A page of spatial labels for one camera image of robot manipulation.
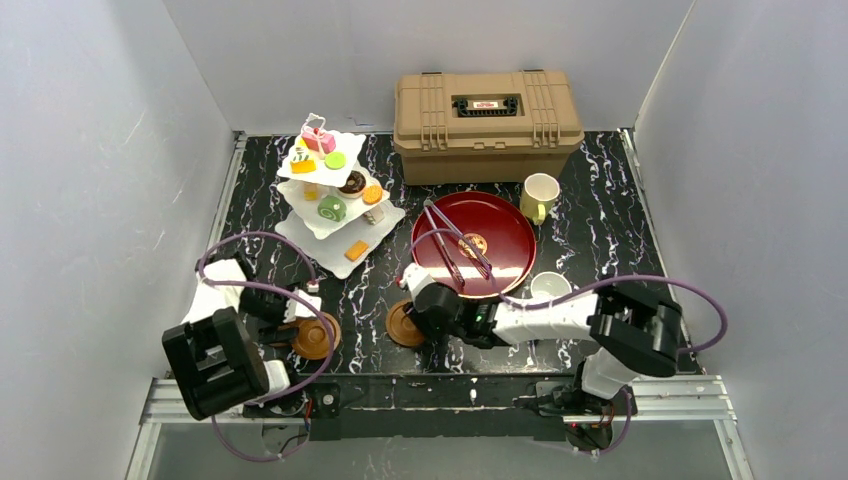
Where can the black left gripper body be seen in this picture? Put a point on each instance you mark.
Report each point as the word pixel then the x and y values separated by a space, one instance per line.
pixel 279 329

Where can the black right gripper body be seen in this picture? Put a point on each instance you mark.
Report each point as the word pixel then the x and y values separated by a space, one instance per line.
pixel 428 317

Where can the brown wooden coaster stack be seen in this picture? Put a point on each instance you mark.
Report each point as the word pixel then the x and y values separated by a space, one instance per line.
pixel 310 339

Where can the red round tray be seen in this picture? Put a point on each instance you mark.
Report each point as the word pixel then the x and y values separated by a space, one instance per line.
pixel 498 229

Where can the orange square cake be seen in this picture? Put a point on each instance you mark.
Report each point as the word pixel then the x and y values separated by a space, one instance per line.
pixel 355 251

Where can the white mug blue base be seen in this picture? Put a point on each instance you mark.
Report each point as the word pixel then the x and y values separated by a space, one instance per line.
pixel 549 285

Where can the white three-tier dessert stand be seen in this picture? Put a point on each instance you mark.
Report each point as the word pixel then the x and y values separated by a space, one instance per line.
pixel 323 240

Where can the green swirl roll cake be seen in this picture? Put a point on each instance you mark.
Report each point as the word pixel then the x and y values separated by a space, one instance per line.
pixel 332 208

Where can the orange round cookie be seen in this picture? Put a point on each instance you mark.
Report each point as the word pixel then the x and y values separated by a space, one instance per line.
pixel 372 194

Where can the yellow cake slice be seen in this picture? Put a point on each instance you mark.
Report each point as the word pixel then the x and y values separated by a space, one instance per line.
pixel 302 162

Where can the chocolate glazed donut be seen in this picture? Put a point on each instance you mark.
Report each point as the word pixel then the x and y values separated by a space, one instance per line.
pixel 354 186

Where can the pale green ceramic mug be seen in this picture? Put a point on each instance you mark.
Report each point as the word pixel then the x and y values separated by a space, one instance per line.
pixel 539 193

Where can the green round macaron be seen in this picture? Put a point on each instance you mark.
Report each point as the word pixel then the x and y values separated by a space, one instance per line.
pixel 335 160

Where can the pink cake with cherry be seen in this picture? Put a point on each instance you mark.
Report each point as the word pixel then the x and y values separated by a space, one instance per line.
pixel 318 139

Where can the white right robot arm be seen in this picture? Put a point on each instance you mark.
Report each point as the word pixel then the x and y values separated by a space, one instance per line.
pixel 637 331

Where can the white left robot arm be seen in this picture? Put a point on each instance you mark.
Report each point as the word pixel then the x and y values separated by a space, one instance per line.
pixel 212 356

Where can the tan plastic toolbox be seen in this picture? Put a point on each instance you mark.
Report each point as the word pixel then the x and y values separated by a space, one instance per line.
pixel 484 128

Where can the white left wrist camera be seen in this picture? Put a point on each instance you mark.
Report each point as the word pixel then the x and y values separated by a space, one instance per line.
pixel 295 310

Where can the black base frame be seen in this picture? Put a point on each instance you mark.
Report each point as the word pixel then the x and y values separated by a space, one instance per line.
pixel 347 406

